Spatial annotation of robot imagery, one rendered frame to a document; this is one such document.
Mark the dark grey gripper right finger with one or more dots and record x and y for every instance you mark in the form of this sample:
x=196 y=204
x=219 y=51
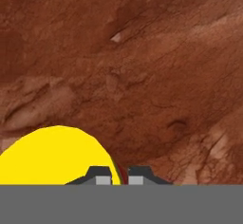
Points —
x=140 y=174

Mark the yellow cup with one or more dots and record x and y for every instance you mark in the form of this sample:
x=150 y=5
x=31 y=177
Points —
x=53 y=158

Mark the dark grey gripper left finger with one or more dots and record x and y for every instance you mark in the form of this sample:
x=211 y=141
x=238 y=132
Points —
x=98 y=174

